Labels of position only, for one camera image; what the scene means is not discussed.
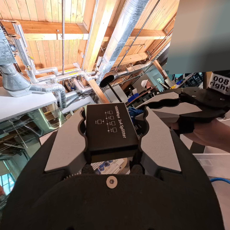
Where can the insulated silver pipes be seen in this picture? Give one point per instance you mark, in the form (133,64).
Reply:
(45,88)

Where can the black ethernet switch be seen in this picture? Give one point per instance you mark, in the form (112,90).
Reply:
(107,134)

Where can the blue plastic bin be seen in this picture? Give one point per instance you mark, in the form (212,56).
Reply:
(133,98)

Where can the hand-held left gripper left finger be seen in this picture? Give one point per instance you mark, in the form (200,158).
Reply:
(66,147)

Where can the tan backing board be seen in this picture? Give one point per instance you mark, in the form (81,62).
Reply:
(124,164)

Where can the person's right hand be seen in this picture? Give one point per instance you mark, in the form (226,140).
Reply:
(206,133)

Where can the wooden pillar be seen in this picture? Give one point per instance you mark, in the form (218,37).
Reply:
(98,91)

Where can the clear plastic bin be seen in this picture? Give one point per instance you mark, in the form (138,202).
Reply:
(212,165)

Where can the silver air duct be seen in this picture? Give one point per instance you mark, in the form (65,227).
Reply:
(122,36)

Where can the rectangular metal duct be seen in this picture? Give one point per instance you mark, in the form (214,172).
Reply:
(7,50)

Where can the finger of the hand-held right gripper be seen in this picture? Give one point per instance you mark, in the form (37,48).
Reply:
(179,112)
(165,97)

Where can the black floor lamp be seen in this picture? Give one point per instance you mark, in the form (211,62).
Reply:
(107,81)

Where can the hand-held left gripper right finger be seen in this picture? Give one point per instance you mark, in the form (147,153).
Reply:
(160,147)

